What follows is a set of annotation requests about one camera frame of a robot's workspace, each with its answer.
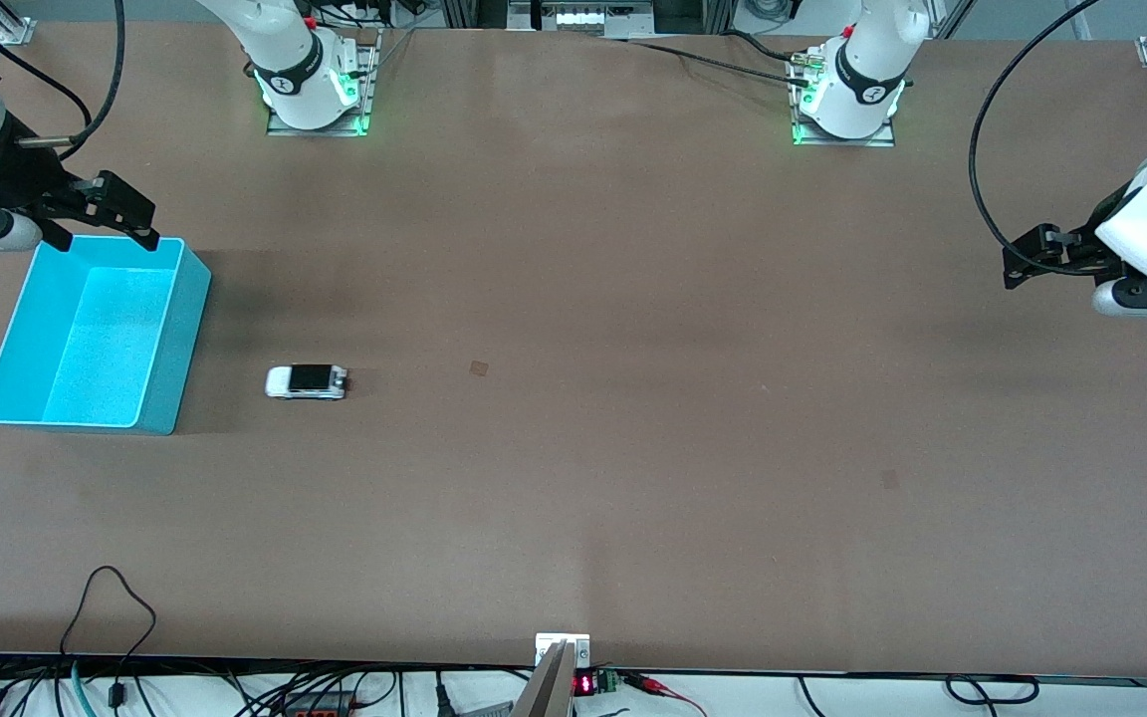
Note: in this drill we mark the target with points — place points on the white mounting plate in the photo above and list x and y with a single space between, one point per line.
578 642

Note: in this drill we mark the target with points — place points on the grey metal bar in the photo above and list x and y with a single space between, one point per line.
549 687

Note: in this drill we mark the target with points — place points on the black power plug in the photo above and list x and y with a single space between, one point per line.
442 697

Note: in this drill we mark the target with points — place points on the cyan plastic bin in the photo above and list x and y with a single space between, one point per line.
106 339

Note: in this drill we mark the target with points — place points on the white device with lights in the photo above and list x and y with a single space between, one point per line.
583 17

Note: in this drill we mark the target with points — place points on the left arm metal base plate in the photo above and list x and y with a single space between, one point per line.
877 139

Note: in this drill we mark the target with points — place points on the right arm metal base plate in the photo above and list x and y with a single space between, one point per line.
366 80

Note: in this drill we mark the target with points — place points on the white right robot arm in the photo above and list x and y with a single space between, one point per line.
290 60

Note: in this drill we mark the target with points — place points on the red digit display module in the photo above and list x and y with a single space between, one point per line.
583 684

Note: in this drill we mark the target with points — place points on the white toy jeep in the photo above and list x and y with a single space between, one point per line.
307 382

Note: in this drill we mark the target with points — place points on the red clip lead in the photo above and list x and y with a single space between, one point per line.
658 685

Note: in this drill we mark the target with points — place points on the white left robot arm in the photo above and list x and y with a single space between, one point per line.
867 60

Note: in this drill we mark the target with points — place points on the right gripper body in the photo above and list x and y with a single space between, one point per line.
8 179

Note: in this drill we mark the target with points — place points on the green terminal block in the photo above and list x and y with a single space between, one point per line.
608 681

